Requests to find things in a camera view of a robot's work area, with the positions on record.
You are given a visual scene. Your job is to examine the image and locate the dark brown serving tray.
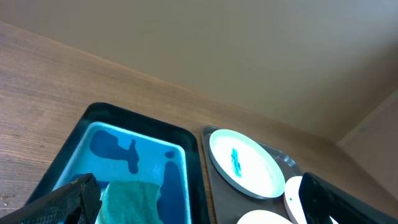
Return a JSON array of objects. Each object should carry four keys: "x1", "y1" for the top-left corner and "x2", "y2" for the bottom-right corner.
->
[{"x1": 201, "y1": 126, "x2": 303, "y2": 223}]

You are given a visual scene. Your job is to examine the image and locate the white plate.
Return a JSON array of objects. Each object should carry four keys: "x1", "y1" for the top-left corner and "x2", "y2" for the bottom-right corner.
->
[
  {"x1": 283, "y1": 175, "x2": 340, "y2": 224},
  {"x1": 237, "y1": 210, "x2": 292, "y2": 224},
  {"x1": 209, "y1": 129, "x2": 285, "y2": 199}
]

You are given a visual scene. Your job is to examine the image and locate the black basin with blue water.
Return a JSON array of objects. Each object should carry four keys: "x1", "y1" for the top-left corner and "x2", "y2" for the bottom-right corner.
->
[{"x1": 28, "y1": 103, "x2": 211, "y2": 223}]

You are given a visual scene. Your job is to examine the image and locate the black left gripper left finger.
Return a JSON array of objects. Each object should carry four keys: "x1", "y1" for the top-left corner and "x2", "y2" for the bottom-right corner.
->
[{"x1": 1, "y1": 173, "x2": 102, "y2": 224}]

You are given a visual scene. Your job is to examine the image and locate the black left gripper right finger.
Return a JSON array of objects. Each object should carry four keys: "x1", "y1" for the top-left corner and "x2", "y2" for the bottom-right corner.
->
[{"x1": 298, "y1": 172, "x2": 397, "y2": 224}]

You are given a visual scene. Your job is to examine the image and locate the green yellow sponge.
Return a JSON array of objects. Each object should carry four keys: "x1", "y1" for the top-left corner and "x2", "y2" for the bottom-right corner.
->
[{"x1": 96, "y1": 180, "x2": 162, "y2": 224}]

